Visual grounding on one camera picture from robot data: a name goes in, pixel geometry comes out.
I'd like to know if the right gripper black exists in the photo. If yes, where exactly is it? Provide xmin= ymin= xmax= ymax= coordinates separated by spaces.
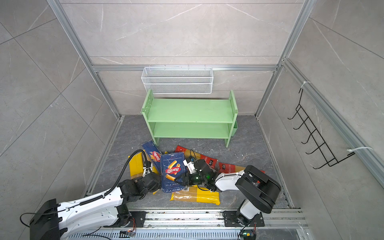
xmin=174 ymin=172 xmax=208 ymax=188

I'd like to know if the blue Barilla rigatoni box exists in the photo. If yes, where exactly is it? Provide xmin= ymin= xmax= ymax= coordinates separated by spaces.
xmin=161 ymin=153 xmax=186 ymax=193

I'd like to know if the blue Barilla spaghetti box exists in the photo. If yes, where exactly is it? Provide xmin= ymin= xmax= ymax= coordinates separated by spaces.
xmin=142 ymin=140 xmax=162 ymax=172

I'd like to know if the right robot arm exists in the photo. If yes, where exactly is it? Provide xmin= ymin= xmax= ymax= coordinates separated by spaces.
xmin=175 ymin=159 xmax=282 ymax=226

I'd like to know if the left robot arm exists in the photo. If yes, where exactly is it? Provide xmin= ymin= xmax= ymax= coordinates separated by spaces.
xmin=28 ymin=173 xmax=161 ymax=240

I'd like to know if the green wooden two-tier shelf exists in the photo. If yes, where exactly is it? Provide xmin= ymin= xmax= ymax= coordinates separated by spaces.
xmin=141 ymin=90 xmax=239 ymax=147

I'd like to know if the large yellow spaghetti bag front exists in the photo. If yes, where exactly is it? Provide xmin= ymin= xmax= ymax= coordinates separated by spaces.
xmin=170 ymin=186 xmax=221 ymax=206

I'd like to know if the yellow spaghetti bag far left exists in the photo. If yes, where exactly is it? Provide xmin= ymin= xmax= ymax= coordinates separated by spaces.
xmin=129 ymin=152 xmax=152 ymax=179

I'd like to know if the red spaghetti bag right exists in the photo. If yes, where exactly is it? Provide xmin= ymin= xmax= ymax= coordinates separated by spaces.
xmin=217 ymin=161 xmax=266 ymax=175

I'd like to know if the red spaghetti bag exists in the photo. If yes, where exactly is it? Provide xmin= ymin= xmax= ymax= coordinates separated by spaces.
xmin=217 ymin=161 xmax=266 ymax=175
xmin=175 ymin=146 xmax=218 ymax=169

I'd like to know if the red spaghetti bag upper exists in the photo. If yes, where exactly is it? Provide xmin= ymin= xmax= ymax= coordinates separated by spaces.
xmin=175 ymin=146 xmax=218 ymax=169

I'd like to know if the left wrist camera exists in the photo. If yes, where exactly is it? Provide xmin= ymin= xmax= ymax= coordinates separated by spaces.
xmin=143 ymin=161 xmax=152 ymax=177

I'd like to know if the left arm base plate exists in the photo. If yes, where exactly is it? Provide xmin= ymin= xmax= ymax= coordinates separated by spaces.
xmin=111 ymin=211 xmax=147 ymax=228

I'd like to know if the black corrugated cable left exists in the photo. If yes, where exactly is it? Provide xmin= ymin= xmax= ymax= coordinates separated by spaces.
xmin=77 ymin=149 xmax=148 ymax=208

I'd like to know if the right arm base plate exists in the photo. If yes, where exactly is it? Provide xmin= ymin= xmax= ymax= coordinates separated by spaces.
xmin=223 ymin=211 xmax=265 ymax=227

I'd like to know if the white wire mesh basket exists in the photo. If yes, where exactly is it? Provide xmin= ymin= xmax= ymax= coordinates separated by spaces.
xmin=141 ymin=67 xmax=214 ymax=95

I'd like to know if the black wire hook rack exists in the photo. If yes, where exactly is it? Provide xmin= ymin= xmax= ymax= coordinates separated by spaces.
xmin=288 ymin=89 xmax=355 ymax=170

